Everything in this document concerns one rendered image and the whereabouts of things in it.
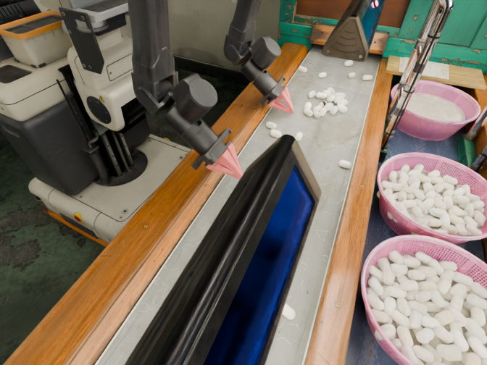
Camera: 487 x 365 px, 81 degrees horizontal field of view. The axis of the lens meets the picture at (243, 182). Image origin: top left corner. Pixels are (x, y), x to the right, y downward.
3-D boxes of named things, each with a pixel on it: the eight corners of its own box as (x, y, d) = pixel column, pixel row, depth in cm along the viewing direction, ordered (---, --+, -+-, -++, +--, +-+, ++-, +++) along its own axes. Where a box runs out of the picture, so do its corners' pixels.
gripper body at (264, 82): (287, 80, 89) (270, 61, 87) (276, 95, 82) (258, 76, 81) (273, 92, 94) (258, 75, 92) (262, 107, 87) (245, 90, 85)
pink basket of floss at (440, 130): (417, 154, 89) (432, 129, 82) (366, 110, 107) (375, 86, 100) (482, 137, 95) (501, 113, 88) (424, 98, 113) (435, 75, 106)
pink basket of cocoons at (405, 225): (382, 259, 64) (398, 236, 58) (355, 176, 83) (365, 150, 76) (503, 263, 64) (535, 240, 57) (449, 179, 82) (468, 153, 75)
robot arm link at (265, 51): (239, 45, 89) (222, 51, 84) (262, 17, 81) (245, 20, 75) (262, 77, 90) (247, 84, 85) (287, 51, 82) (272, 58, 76)
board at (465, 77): (385, 73, 108) (385, 69, 107) (388, 57, 118) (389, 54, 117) (485, 90, 99) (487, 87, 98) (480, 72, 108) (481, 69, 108)
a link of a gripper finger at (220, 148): (255, 165, 62) (225, 135, 60) (242, 187, 58) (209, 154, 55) (237, 176, 67) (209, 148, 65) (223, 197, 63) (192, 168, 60)
